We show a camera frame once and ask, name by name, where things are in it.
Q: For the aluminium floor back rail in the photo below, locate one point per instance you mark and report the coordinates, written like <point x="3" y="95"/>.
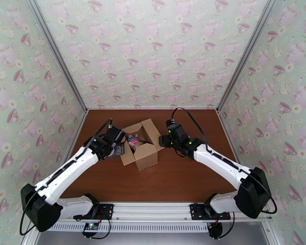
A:
<point x="153" y="108"/>

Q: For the brown cardboard express box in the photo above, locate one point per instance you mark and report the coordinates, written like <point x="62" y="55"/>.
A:
<point x="146" y="155"/>

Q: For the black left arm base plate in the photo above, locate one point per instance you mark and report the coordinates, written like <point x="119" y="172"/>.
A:
<point x="107" y="211"/>

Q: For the short aluminium frame bar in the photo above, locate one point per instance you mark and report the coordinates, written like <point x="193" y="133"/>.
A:
<point x="271" y="234"/>
<point x="30" y="238"/>

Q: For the round black controller box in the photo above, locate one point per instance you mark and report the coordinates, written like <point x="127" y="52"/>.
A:
<point x="215" y="230"/>

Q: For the aluminium mounting rail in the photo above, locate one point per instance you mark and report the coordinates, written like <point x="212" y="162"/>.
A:
<point x="153" y="211"/>

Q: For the tall aluminium corner post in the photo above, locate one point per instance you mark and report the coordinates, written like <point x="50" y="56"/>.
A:
<point x="56" y="51"/>
<point x="247" y="51"/>

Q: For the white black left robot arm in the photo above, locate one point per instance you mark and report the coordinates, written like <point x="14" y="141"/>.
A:
<point x="66" y="170"/>

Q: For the pink striped plush toy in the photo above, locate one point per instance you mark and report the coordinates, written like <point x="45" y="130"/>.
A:
<point x="133" y="143"/>

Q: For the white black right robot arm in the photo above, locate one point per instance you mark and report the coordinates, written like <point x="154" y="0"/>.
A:
<point x="219" y="162"/>

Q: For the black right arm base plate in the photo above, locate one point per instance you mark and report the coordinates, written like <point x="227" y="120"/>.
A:
<point x="197" y="211"/>

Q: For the grey metal shelf plate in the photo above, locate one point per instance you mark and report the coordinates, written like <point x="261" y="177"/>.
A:
<point x="153" y="239"/>

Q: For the aluminium floor side rail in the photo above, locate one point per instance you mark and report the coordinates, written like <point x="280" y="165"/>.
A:
<point x="77" y="134"/>
<point x="228" y="134"/>

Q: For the small circuit board green light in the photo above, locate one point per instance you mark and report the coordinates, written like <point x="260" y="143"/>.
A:
<point x="91" y="227"/>

